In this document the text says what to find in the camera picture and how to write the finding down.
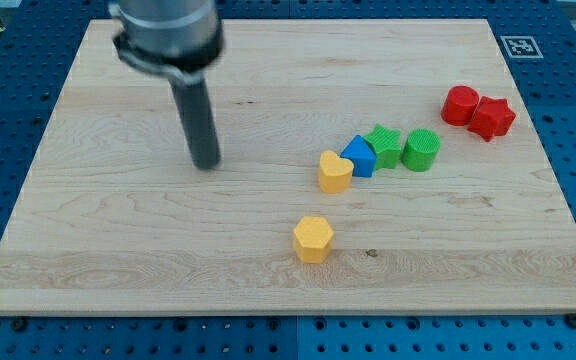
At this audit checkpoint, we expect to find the red cylinder block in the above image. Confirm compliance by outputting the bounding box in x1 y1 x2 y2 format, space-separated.
441 85 480 126

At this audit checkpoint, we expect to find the green star block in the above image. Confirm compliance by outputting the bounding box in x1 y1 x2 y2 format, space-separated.
363 124 402 171

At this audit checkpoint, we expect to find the red star block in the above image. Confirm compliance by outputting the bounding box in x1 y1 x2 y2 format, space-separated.
467 96 516 142

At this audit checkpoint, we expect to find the blue triangle block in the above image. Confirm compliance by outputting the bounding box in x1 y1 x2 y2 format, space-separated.
340 135 376 178

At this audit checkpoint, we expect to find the white fiducial marker tag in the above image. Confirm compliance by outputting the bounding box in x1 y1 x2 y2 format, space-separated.
500 35 543 59

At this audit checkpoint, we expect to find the yellow heart block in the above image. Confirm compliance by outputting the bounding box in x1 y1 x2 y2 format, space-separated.
318 150 354 194

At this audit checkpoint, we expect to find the yellow hexagon block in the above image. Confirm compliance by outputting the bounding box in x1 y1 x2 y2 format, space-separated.
293 216 335 264

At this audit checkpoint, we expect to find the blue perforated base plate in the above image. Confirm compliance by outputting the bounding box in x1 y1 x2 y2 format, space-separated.
0 0 576 359

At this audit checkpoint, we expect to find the green cylinder block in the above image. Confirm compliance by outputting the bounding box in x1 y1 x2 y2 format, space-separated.
401 128 441 172

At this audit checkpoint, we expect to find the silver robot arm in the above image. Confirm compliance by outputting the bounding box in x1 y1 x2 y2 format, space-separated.
108 0 224 170

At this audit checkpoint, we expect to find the light wooden board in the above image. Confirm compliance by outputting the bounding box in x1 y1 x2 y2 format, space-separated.
0 19 576 317

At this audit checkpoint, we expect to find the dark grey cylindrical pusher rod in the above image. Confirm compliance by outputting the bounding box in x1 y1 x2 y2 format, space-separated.
171 80 221 170

